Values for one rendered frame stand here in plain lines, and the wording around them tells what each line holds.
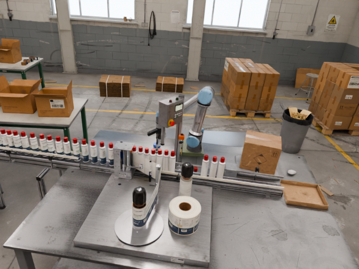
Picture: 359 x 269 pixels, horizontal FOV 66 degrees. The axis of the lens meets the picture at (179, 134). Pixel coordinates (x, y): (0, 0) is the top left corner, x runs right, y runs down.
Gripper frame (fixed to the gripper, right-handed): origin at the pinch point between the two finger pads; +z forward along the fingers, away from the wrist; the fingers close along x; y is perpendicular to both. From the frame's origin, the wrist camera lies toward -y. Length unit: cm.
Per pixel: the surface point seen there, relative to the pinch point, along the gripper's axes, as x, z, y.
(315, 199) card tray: -63, 5, 127
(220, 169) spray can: -50, -11, 52
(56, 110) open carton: 71, 2, -118
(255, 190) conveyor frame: -57, 3, 80
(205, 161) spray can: -47, -16, 40
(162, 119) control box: -38, -46, 4
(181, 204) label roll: -92, -13, 20
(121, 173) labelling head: -51, -4, -25
